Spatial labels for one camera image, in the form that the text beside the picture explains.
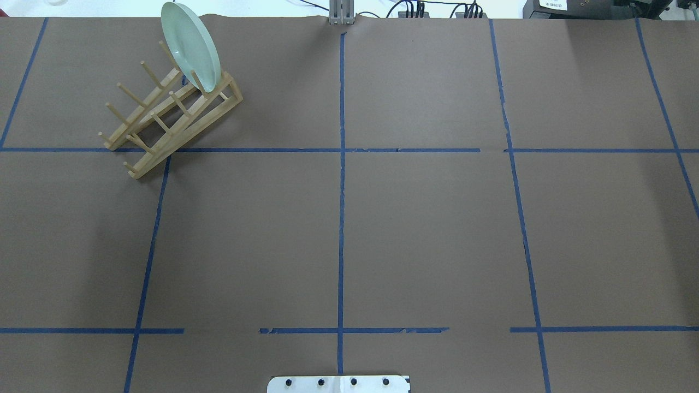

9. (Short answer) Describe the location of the black cable connector right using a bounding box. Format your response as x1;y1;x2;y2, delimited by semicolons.
449;1;487;19

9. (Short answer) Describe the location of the black cable connector left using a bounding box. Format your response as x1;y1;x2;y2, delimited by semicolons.
385;1;429;19

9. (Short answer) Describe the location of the grey aluminium frame post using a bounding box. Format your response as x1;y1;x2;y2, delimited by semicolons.
329;0;356;25

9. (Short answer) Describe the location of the black device with label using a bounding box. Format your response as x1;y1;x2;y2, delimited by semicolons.
522;1;672;20

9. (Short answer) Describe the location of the black cable connector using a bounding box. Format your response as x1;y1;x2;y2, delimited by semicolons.
449;1;487;19
385;1;429;19

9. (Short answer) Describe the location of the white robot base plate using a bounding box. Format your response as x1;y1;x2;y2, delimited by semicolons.
266;375;411;392

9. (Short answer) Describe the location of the pale green ceramic plate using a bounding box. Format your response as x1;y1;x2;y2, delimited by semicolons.
161;2;222;93

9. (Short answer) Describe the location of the wooden plate drying rack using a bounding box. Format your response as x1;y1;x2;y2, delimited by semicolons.
98;41;243;179

